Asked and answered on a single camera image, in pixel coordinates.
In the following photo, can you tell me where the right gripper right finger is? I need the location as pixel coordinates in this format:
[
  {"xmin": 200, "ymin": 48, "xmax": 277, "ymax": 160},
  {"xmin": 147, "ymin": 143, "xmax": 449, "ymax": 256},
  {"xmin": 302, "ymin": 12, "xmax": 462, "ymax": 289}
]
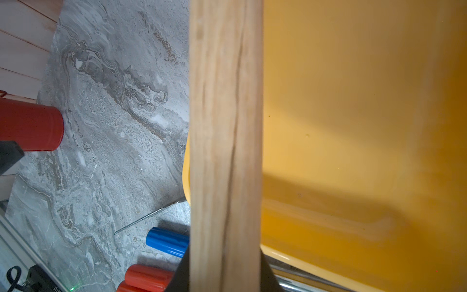
[{"xmin": 260, "ymin": 253, "xmax": 283, "ymax": 292}]

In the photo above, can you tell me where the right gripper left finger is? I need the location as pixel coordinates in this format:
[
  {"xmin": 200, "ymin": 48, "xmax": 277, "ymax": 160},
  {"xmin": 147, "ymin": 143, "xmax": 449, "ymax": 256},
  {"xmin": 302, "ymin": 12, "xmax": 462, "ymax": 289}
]
[{"xmin": 165, "ymin": 248, "xmax": 190, "ymax": 292}]

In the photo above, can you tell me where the wooden handle hoe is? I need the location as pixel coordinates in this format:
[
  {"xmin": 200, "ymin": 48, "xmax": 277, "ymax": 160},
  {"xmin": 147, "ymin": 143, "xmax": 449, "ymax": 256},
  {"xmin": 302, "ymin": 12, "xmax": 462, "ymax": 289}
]
[{"xmin": 189, "ymin": 1, "xmax": 263, "ymax": 292}]

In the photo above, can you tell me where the green shaft red grip hoe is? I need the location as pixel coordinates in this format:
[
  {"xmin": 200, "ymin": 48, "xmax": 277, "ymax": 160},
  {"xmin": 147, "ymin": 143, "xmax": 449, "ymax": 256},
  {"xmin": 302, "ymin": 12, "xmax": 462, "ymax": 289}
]
[{"xmin": 125, "ymin": 264, "xmax": 173, "ymax": 292}]

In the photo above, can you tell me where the blue grip steel hoe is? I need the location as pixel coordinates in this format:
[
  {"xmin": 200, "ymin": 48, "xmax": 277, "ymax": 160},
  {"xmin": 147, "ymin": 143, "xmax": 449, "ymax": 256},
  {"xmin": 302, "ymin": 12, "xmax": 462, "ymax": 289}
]
[{"xmin": 146, "ymin": 227, "xmax": 190, "ymax": 258}]

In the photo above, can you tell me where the yellow plastic storage box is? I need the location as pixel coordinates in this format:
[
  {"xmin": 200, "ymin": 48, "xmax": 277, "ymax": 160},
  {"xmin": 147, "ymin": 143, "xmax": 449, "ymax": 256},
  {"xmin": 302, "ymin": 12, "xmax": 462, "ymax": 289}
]
[{"xmin": 182, "ymin": 0, "xmax": 467, "ymax": 292}]

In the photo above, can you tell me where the red pencil cup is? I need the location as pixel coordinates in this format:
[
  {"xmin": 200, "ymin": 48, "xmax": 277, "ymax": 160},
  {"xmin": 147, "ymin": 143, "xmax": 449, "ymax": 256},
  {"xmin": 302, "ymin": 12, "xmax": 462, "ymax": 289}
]
[{"xmin": 1, "ymin": 91, "xmax": 64, "ymax": 152}]

